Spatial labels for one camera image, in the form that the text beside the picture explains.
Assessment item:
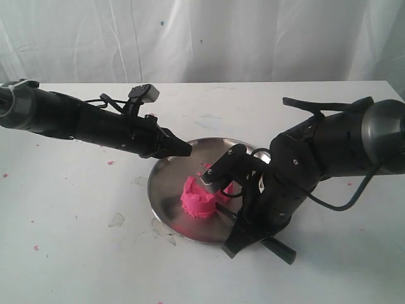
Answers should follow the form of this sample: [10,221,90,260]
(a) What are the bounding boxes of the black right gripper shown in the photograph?
[221,165,313,258]

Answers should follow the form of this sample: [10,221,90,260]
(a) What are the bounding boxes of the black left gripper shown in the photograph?
[116,115,192,158]

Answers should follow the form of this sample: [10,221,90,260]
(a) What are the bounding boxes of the black knife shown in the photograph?
[216,203,297,265]

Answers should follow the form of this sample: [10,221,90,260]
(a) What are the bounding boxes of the pink sand cake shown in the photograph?
[180,176,216,219]

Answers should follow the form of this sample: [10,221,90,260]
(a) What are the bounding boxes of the cut pink sand piece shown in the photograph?
[216,182,234,205]

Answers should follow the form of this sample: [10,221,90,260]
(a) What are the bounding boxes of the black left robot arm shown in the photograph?
[1,79,192,159]

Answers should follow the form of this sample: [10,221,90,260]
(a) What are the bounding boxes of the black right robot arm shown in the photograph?
[222,98,404,263]

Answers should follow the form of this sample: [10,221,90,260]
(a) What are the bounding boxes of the round steel plate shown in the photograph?
[147,137,256,244]

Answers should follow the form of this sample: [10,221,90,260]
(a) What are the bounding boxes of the white backdrop curtain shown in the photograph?
[1,1,404,86]

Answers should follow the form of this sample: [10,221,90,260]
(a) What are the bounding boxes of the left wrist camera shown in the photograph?
[100,84,159,117]

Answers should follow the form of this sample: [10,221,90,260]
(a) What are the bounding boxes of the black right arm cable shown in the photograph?
[306,161,390,212]

